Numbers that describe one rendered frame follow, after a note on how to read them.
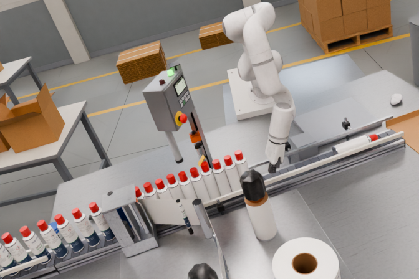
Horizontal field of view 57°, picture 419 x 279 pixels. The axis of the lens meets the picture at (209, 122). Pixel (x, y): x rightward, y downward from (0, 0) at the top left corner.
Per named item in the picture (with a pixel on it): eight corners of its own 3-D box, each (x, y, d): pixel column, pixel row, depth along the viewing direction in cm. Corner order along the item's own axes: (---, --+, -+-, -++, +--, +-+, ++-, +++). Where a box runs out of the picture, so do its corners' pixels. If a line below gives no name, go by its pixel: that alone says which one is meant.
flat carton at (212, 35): (201, 50, 590) (197, 38, 580) (203, 38, 634) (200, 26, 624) (243, 40, 579) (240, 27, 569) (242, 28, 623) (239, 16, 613)
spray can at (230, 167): (236, 198, 172) (225, 162, 162) (230, 192, 176) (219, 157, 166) (245, 191, 174) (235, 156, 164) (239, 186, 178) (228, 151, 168)
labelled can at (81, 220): (89, 249, 170) (68, 216, 160) (90, 240, 175) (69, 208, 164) (100, 245, 171) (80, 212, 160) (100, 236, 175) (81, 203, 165)
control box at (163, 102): (158, 131, 158) (141, 91, 148) (176, 109, 170) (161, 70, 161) (179, 131, 153) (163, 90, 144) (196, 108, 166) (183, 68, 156)
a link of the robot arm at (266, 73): (262, 55, 166) (282, 119, 174) (247, 66, 154) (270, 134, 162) (282, 50, 161) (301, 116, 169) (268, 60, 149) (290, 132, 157)
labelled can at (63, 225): (72, 255, 170) (50, 222, 160) (73, 246, 175) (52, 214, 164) (84, 250, 170) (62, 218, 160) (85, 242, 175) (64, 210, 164)
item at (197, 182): (202, 209, 172) (189, 175, 161) (199, 203, 176) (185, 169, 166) (213, 204, 173) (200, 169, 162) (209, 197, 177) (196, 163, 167)
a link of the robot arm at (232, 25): (272, 78, 202) (242, 88, 204) (265, 60, 207) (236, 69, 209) (261, 19, 157) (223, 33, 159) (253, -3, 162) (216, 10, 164)
